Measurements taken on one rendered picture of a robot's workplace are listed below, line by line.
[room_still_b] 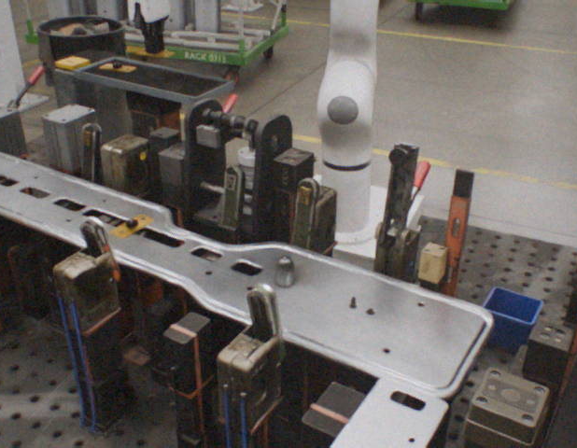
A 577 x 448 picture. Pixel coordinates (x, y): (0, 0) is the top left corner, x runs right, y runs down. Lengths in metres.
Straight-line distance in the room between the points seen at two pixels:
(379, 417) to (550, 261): 1.04
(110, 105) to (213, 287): 3.05
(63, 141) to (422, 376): 0.95
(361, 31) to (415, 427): 0.86
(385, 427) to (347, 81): 0.79
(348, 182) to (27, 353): 0.80
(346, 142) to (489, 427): 0.83
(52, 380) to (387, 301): 0.71
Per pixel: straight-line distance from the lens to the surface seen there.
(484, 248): 1.85
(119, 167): 1.44
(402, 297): 1.10
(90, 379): 1.25
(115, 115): 4.13
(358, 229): 1.66
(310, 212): 1.21
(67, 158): 1.56
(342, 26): 1.45
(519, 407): 0.86
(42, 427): 1.36
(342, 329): 1.02
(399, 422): 0.89
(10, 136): 1.79
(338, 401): 0.94
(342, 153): 1.54
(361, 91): 1.44
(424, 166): 1.19
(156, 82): 1.57
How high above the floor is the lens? 1.64
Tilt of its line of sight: 30 degrees down
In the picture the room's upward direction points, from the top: straight up
